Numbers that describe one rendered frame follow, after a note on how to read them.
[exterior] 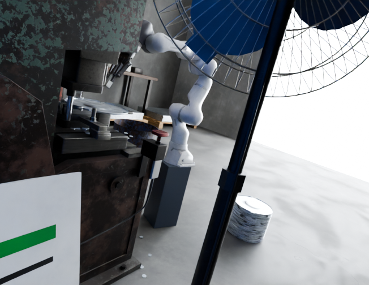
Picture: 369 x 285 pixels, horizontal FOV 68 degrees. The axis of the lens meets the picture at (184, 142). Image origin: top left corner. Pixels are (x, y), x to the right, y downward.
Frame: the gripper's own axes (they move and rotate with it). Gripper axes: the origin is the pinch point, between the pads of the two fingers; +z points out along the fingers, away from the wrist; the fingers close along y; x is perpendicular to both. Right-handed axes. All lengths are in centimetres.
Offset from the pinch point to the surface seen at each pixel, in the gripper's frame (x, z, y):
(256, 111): 44, 12, -97
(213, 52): 47, 3, -84
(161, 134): -0.2, 15.2, -46.2
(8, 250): 32, 73, -41
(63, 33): 47, 6, -28
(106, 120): 2.1, 20.1, -15.2
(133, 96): -313, -90, 307
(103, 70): 19.4, 3.2, -17.2
